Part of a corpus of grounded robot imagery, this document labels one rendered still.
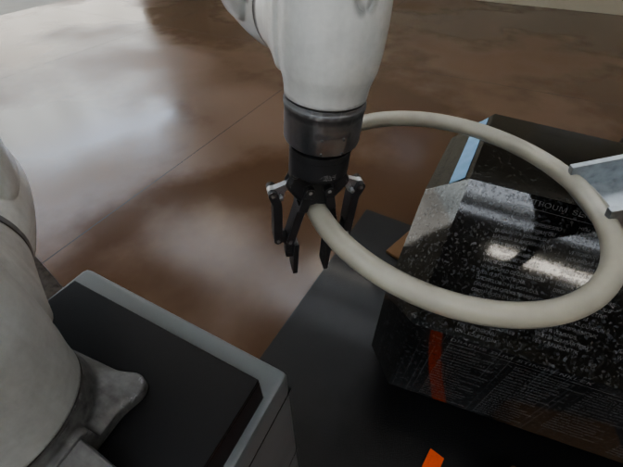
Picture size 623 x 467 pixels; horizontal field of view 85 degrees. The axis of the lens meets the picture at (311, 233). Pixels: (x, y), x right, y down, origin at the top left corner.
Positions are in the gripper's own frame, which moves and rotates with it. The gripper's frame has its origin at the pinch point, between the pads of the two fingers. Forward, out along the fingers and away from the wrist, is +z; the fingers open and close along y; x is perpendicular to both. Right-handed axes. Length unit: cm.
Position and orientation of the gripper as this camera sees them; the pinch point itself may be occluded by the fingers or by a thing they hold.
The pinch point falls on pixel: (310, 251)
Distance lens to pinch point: 55.5
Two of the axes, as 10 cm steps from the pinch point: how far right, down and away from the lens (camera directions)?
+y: 9.7, -1.3, 2.2
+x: -2.4, -7.1, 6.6
